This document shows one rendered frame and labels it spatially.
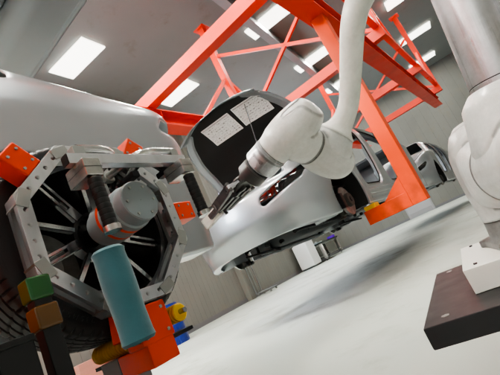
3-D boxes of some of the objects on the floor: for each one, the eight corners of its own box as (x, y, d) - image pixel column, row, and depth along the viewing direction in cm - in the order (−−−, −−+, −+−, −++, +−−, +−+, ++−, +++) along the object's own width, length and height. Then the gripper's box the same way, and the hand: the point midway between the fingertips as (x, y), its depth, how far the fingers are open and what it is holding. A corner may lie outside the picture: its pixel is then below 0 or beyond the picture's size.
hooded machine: (309, 268, 1675) (293, 236, 1710) (323, 262, 1645) (306, 229, 1680) (302, 272, 1605) (286, 237, 1639) (317, 265, 1575) (300, 231, 1609)
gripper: (261, 157, 107) (210, 213, 116) (236, 155, 96) (183, 217, 105) (277, 176, 105) (225, 232, 114) (254, 177, 94) (198, 239, 103)
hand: (212, 217), depth 108 cm, fingers closed
